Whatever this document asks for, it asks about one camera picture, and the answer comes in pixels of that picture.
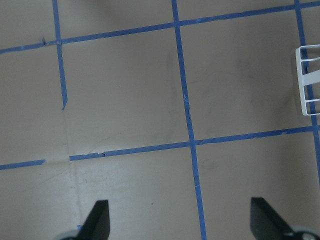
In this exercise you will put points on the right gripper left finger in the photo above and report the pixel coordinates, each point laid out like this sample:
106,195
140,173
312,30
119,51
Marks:
95,227

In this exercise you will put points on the white wire cup rack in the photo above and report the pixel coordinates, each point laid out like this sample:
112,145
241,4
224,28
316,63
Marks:
306,79

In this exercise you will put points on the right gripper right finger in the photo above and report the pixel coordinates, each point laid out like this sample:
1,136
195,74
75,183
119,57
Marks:
267,224

